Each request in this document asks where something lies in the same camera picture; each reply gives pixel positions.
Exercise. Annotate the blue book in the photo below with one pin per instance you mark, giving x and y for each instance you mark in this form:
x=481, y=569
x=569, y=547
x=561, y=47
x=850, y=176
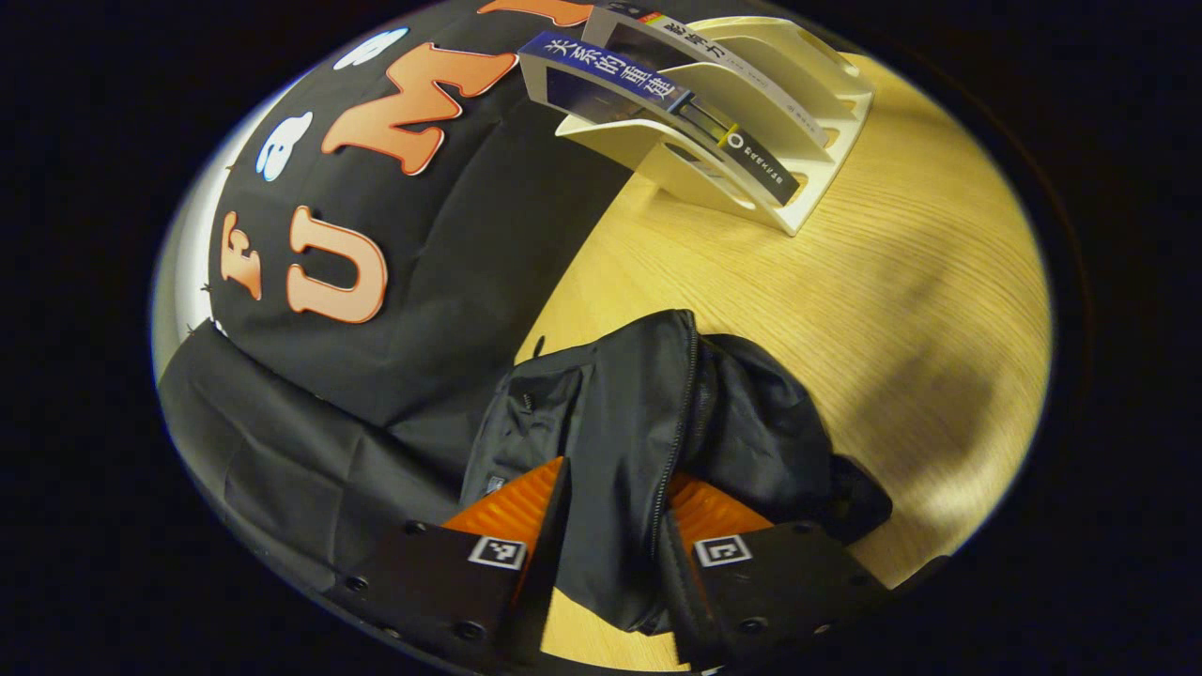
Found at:
x=620, y=80

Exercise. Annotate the black schoolbag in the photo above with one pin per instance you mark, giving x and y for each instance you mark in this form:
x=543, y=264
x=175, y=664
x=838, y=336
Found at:
x=620, y=422

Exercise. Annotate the white bookshelf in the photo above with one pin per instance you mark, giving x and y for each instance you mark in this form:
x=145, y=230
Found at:
x=817, y=178

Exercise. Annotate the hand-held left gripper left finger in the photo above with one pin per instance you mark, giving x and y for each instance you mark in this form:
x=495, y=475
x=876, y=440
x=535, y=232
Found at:
x=554, y=535

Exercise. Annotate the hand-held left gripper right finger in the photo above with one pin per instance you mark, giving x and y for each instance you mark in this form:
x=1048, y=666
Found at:
x=676, y=582

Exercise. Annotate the white book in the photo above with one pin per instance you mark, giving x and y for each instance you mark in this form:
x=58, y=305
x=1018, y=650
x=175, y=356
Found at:
x=657, y=38

